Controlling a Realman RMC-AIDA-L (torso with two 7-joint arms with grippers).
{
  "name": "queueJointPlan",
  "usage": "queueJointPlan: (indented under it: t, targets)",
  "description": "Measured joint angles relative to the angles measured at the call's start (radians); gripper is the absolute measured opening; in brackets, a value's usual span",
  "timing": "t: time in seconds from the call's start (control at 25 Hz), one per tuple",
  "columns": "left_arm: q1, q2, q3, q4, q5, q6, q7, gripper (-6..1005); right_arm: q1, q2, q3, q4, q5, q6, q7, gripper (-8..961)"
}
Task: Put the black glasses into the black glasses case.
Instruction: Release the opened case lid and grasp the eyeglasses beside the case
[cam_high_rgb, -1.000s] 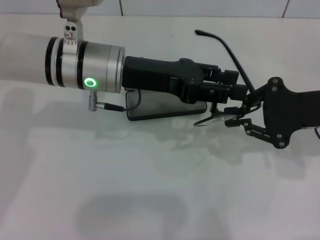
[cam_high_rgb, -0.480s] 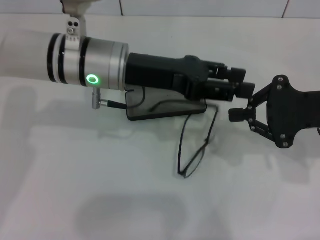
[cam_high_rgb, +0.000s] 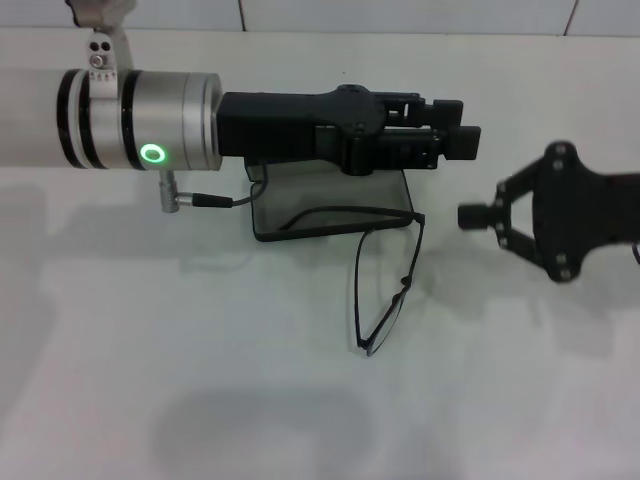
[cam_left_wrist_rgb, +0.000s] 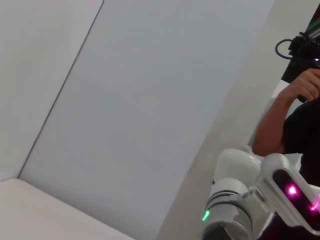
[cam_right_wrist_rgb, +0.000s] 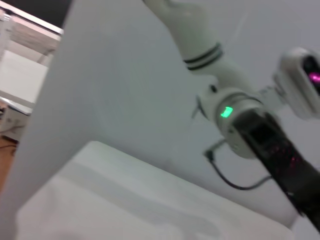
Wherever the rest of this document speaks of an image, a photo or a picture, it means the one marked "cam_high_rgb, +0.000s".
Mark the black glasses case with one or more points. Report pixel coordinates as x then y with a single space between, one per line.
325 197

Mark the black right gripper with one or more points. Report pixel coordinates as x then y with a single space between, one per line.
575 215

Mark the black glasses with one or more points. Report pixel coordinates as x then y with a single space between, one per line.
419 217

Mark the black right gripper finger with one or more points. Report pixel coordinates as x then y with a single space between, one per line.
447 112

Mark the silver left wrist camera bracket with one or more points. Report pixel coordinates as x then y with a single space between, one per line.
107 50

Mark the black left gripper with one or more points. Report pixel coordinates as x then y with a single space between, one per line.
275 125

